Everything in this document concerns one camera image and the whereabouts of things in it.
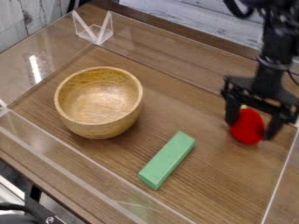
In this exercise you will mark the green rectangular block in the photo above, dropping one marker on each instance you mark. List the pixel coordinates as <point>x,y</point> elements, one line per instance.
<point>166,160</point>

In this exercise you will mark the red plush strawberry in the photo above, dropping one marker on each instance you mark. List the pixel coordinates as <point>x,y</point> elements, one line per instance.
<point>248,129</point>

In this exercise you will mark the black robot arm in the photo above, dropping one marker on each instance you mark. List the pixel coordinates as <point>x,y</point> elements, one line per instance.
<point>280,37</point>

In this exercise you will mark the black table leg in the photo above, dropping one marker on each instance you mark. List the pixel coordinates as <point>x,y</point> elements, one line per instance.
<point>35,193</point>

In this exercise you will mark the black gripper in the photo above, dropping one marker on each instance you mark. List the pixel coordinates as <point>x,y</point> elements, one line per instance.
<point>272,100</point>

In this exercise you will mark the clear acrylic tray wall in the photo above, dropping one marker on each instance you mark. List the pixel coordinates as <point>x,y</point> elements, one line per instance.
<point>87,188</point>

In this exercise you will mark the wooden bowl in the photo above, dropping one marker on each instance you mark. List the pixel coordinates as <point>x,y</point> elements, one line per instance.
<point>99,101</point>

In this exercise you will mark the clear acrylic corner bracket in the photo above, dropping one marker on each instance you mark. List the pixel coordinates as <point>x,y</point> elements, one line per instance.
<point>96,34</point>

